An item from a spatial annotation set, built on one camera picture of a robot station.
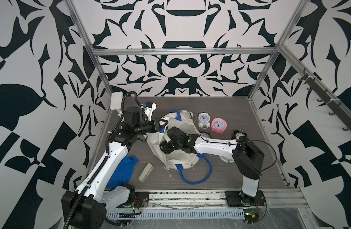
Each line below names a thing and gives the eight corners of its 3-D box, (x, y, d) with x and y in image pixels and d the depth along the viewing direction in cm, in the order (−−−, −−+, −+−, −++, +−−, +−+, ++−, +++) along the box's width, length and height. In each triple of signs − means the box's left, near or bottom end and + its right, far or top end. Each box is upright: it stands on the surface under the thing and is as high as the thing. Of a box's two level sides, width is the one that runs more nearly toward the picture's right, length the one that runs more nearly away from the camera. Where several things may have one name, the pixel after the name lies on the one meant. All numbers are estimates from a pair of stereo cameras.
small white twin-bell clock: (198, 128, 105) (199, 124, 101) (197, 116, 112) (197, 112, 108) (210, 128, 105) (211, 124, 101) (208, 116, 112) (209, 112, 108)
